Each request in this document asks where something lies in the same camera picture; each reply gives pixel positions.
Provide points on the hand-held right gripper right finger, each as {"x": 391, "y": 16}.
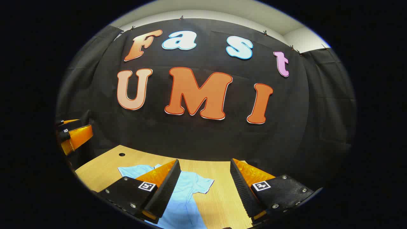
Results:
{"x": 243, "y": 190}

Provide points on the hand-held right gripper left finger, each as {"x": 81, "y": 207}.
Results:
{"x": 165, "y": 190}

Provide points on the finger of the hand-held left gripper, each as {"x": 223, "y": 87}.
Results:
{"x": 68, "y": 124}
{"x": 79, "y": 136}

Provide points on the light blue T-shirt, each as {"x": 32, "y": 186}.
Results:
{"x": 186, "y": 197}

